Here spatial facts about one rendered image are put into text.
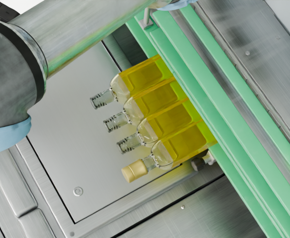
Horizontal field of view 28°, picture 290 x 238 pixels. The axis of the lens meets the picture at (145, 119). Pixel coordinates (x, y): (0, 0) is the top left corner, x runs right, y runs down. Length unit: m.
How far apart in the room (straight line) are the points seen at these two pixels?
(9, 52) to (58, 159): 0.71
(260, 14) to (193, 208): 0.46
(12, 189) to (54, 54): 0.67
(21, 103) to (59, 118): 0.71
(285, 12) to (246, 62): 0.13
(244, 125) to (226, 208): 0.31
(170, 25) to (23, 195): 0.50
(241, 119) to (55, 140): 0.46
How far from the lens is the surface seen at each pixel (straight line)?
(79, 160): 1.36
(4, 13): 1.13
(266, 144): 1.14
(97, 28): 0.78
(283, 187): 1.12
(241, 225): 1.39
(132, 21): 1.42
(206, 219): 1.38
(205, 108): 1.22
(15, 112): 0.69
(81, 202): 1.33
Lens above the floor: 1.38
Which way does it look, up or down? 15 degrees down
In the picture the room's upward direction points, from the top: 118 degrees counter-clockwise
